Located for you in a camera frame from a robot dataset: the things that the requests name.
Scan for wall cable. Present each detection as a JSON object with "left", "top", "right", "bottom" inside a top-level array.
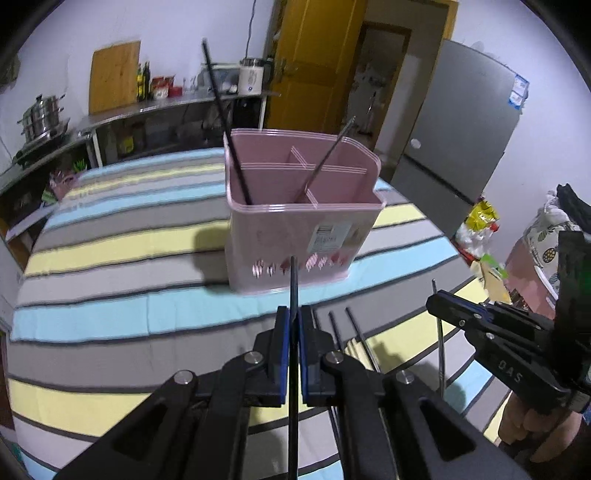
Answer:
[{"left": 244, "top": 0, "right": 258, "bottom": 59}]

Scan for white plastic bag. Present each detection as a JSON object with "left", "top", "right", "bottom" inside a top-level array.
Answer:
[{"left": 454, "top": 225, "right": 492, "bottom": 261}]

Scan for pink utensil holder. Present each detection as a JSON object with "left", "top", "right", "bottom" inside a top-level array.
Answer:
[{"left": 223, "top": 129, "right": 386, "bottom": 296}]

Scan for dark oil bottles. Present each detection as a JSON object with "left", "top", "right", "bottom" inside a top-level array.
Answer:
[{"left": 136, "top": 61, "right": 153, "bottom": 103}]

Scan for grey refrigerator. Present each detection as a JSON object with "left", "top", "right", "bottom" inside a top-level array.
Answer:
[{"left": 390, "top": 39, "right": 530, "bottom": 236}]

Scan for floral cloth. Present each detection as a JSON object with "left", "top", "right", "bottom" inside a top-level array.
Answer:
[{"left": 525, "top": 187, "right": 591, "bottom": 280}]

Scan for induction cooker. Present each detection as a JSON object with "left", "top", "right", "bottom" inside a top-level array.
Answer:
[{"left": 11, "top": 131, "right": 72, "bottom": 162}]

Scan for metal chopstick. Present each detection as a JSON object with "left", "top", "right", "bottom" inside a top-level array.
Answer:
[
  {"left": 298, "top": 116, "right": 357, "bottom": 203},
  {"left": 431, "top": 278, "right": 447, "bottom": 398}
]

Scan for wooden cutting board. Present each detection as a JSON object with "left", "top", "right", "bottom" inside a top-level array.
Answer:
[{"left": 89, "top": 41, "right": 142, "bottom": 116}]

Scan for yellow snack bag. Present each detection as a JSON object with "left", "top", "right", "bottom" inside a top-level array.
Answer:
[{"left": 465, "top": 200, "right": 502, "bottom": 232}]

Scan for clear plastic container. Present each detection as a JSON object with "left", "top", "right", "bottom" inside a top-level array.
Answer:
[{"left": 199, "top": 64, "right": 242, "bottom": 94}]

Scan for black chopstick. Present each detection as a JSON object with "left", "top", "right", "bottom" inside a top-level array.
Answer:
[
  {"left": 328, "top": 311, "right": 347, "bottom": 355},
  {"left": 288, "top": 256, "right": 301, "bottom": 480},
  {"left": 201, "top": 39, "right": 254, "bottom": 205},
  {"left": 346, "top": 307, "right": 382, "bottom": 374}
]

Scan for stainless steel pot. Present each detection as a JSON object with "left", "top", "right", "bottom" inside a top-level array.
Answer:
[{"left": 17, "top": 93, "right": 66, "bottom": 142}]

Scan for striped tablecloth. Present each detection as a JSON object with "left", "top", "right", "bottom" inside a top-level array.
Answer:
[{"left": 7, "top": 148, "right": 509, "bottom": 480}]

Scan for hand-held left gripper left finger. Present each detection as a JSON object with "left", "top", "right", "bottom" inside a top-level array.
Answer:
[{"left": 53, "top": 305, "right": 291, "bottom": 480}]

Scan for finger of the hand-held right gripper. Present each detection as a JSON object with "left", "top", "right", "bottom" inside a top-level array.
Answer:
[
  {"left": 437, "top": 289, "right": 556, "bottom": 331},
  {"left": 426, "top": 296, "right": 542, "bottom": 343}
]

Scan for yellow wooden door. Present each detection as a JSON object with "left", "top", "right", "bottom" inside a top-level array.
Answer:
[{"left": 264, "top": 0, "right": 366, "bottom": 136}]

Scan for white electric kettle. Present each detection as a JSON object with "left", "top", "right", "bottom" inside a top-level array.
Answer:
[{"left": 239, "top": 56, "right": 274, "bottom": 97}]

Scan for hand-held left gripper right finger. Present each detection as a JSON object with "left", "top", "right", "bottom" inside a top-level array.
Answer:
[{"left": 299, "top": 305, "right": 532, "bottom": 480}]

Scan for person's right hand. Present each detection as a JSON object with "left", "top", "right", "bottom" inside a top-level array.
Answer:
[{"left": 498, "top": 392, "right": 588, "bottom": 463}]

